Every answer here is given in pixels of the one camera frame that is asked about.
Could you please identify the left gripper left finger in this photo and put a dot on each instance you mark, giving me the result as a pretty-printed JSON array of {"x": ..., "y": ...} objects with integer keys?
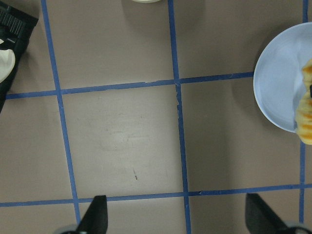
[{"x": 95, "y": 220}]

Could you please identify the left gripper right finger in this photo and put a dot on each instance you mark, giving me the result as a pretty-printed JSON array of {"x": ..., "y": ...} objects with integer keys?
[{"x": 260, "y": 218}]

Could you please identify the yellow ridged bread loaf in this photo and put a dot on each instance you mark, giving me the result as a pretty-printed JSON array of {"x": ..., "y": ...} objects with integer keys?
[{"x": 303, "y": 116}]

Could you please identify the blue plate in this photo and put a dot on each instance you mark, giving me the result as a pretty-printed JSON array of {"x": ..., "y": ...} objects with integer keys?
[{"x": 278, "y": 80}]

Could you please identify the cream plate in rack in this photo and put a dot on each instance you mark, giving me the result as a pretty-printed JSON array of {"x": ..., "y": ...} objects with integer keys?
[{"x": 7, "y": 61}]

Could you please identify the cream bowl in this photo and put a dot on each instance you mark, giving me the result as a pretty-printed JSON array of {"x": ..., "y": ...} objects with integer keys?
[{"x": 146, "y": 1}]

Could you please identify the black dish rack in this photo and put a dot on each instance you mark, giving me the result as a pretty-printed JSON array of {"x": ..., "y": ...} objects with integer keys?
[{"x": 16, "y": 28}]

